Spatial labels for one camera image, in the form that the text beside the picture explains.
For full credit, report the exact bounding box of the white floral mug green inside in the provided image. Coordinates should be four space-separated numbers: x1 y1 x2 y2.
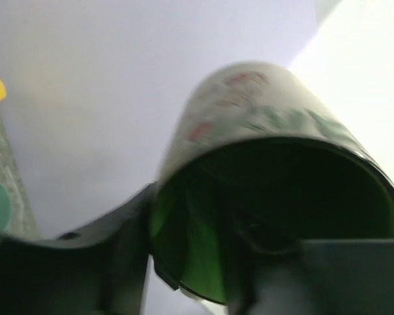
149 61 394 304

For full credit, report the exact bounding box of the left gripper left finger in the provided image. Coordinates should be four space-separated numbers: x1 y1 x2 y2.
0 184 154 315

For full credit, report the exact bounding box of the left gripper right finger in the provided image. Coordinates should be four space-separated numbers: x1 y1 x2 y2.
226 240 394 314

